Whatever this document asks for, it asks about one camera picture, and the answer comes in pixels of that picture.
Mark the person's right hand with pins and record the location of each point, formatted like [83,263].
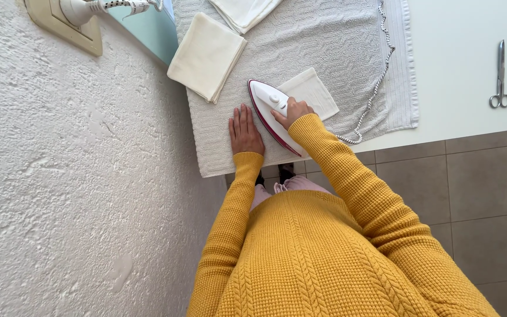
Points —
[296,111]

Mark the person's left hand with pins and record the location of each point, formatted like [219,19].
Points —
[247,138]

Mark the white and magenta clothes iron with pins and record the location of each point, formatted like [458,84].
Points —
[269,108]

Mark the small white cloth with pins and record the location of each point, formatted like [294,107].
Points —
[315,94]

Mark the black slipper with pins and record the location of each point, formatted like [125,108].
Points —
[286,171]
[260,179]

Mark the pink trousers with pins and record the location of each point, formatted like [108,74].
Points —
[299,184]

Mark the grey terry towel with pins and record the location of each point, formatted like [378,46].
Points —
[315,44]

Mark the folded cream cloth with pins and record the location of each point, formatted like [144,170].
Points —
[205,57]

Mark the folded white cloth stack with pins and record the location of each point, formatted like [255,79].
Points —
[244,11]

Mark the yellow knitted sweater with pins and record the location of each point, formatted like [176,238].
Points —
[315,264]

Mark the teal table side panel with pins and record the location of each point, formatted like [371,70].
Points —
[148,31]

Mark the steel scissors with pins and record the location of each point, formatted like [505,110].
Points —
[501,66]

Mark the white power plug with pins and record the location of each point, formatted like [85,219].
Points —
[77,9]

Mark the beige wall socket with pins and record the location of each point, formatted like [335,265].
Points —
[66,33]

